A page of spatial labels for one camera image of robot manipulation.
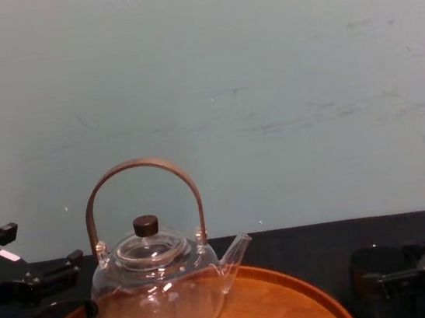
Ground glass lid with wooden knob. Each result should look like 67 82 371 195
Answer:
106 209 192 275

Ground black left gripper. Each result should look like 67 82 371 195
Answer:
0 213 90 312

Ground black table cloth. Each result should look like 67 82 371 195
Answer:
0 209 425 318

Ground round wooden tray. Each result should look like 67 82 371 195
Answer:
2 248 360 318

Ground glass teapot with wooden handle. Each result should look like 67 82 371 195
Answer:
73 145 263 318

